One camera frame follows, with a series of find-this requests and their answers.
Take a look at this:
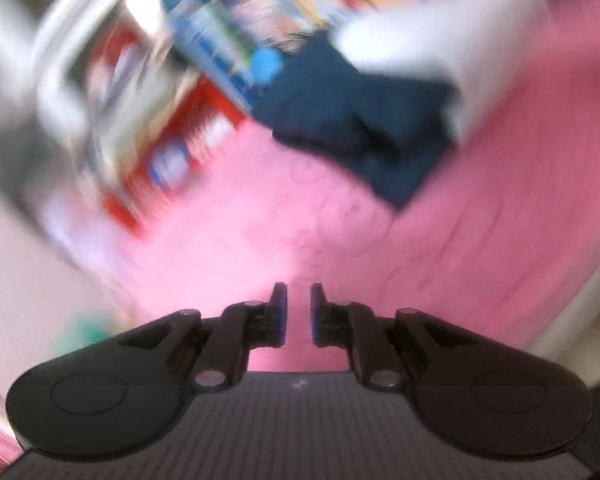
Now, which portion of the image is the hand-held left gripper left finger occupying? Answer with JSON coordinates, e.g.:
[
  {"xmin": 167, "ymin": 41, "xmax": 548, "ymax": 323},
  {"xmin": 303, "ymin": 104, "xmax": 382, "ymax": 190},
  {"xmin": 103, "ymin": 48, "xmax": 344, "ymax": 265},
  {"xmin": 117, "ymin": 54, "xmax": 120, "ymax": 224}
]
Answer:
[{"xmin": 119, "ymin": 282, "xmax": 288, "ymax": 392}]

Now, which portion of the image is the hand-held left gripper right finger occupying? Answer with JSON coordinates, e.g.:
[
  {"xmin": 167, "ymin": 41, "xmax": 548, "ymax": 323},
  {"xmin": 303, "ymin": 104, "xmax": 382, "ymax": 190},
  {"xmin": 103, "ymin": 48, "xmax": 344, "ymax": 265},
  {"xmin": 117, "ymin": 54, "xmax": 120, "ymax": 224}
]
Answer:
[{"xmin": 310, "ymin": 282, "xmax": 481, "ymax": 392}]

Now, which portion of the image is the navy and white jacket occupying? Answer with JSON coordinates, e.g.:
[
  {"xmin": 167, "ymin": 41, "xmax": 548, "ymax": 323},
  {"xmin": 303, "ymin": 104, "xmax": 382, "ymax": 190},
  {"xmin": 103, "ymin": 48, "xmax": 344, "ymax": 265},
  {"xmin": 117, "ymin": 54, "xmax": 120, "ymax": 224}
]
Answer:
[{"xmin": 252, "ymin": 0, "xmax": 552, "ymax": 212}]

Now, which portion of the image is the pink rabbit-print blanket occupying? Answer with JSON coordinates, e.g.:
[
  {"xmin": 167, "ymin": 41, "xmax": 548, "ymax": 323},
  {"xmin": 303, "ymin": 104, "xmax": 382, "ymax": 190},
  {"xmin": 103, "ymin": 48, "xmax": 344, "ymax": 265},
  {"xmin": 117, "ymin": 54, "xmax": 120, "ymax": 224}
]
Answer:
[{"xmin": 105, "ymin": 0, "xmax": 600, "ymax": 377}]

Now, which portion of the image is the red plastic crate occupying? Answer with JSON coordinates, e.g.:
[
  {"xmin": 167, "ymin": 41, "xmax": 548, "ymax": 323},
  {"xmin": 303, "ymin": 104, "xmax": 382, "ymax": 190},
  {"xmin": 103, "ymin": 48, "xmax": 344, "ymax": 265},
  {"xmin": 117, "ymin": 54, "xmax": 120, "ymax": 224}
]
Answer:
[{"xmin": 99, "ymin": 74, "xmax": 247, "ymax": 239}]

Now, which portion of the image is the white paper bag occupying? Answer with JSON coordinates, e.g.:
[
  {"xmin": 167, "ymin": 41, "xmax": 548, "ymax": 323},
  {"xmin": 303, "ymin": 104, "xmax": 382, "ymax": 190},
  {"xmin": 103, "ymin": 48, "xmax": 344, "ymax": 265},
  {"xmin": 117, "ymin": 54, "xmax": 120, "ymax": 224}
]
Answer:
[{"xmin": 44, "ymin": 194, "xmax": 132, "ymax": 282}]

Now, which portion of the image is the small blue plush ball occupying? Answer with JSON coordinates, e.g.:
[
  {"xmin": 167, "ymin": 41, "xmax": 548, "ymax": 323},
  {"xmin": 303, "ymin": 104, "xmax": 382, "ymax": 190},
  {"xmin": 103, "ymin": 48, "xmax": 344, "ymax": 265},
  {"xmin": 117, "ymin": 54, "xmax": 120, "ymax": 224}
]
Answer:
[{"xmin": 249, "ymin": 49, "xmax": 284, "ymax": 84}]

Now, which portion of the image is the row of tall blue books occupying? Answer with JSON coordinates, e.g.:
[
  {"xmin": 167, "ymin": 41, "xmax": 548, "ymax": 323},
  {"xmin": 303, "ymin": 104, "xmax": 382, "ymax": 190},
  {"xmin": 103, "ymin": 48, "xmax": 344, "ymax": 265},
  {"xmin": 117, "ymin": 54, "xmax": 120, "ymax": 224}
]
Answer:
[{"xmin": 169, "ymin": 0, "xmax": 282, "ymax": 112}]

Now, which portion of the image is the row of colourful books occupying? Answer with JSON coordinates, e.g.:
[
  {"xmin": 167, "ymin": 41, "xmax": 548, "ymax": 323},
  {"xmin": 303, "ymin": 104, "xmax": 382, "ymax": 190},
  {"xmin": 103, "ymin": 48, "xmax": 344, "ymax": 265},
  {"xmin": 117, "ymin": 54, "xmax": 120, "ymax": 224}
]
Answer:
[{"xmin": 219, "ymin": 0, "xmax": 372, "ymax": 57}]

